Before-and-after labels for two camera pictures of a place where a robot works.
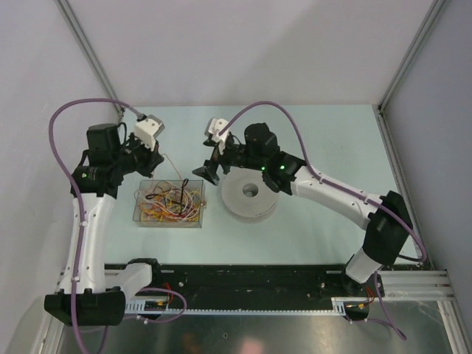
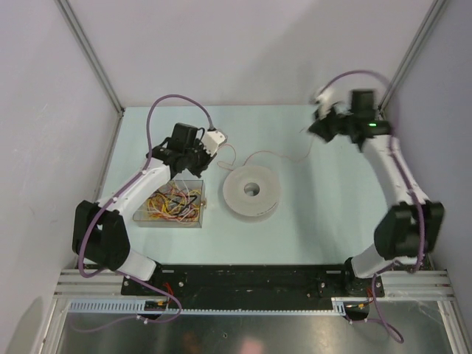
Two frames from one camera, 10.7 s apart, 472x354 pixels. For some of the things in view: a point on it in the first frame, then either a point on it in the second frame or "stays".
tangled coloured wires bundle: (167, 201) stays
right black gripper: (217, 158) -> (319, 127)
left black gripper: (153, 158) -> (207, 158)
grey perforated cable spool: (248, 193) stays
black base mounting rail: (259, 282) stays
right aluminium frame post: (408, 58) stays
